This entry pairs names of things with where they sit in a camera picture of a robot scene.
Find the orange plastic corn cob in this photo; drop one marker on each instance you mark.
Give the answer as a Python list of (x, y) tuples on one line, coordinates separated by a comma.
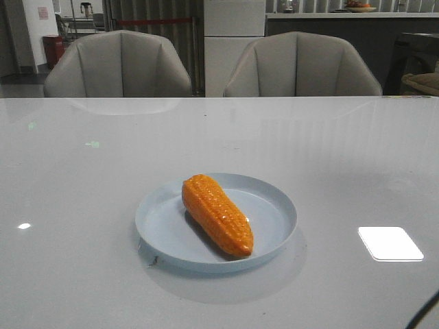
[(226, 225)]

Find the light blue round plate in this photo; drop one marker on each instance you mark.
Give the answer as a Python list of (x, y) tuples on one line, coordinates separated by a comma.
[(172, 235)]

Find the right beige upholstered chair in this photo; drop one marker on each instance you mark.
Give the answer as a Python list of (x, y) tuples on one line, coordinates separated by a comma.
[(299, 64)]

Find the beige upholstered chair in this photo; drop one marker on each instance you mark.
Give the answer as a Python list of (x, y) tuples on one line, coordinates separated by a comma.
[(117, 64), (299, 64)]

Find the white cabinet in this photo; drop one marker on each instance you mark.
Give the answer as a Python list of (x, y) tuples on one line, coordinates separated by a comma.
[(229, 26)]

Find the left beige upholstered chair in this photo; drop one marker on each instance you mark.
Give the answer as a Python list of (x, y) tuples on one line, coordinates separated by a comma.
[(117, 64)]

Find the red trash bin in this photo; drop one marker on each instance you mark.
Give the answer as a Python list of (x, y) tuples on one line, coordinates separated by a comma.
[(54, 49)]

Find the dark grey counter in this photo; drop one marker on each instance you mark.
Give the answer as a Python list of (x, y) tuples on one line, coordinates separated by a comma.
[(372, 34)]

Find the fruit bowl on counter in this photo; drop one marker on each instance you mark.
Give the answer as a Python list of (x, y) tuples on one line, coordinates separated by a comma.
[(358, 7)]

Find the dark side table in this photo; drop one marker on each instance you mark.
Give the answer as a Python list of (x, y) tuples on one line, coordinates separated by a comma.
[(415, 53)]

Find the tan cushion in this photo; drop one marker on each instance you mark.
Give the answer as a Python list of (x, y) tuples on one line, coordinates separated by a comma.
[(426, 83)]

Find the pink wall notice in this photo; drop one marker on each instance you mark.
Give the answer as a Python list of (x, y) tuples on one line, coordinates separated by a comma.
[(43, 13)]

